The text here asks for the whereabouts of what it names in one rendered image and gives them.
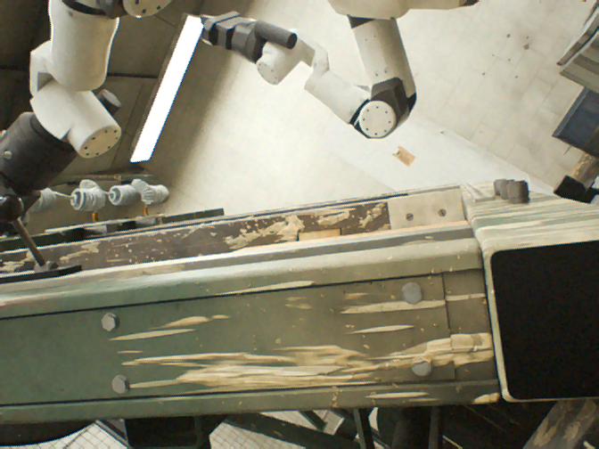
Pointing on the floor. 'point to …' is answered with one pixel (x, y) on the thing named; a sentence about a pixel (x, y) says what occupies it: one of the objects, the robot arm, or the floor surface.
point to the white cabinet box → (420, 155)
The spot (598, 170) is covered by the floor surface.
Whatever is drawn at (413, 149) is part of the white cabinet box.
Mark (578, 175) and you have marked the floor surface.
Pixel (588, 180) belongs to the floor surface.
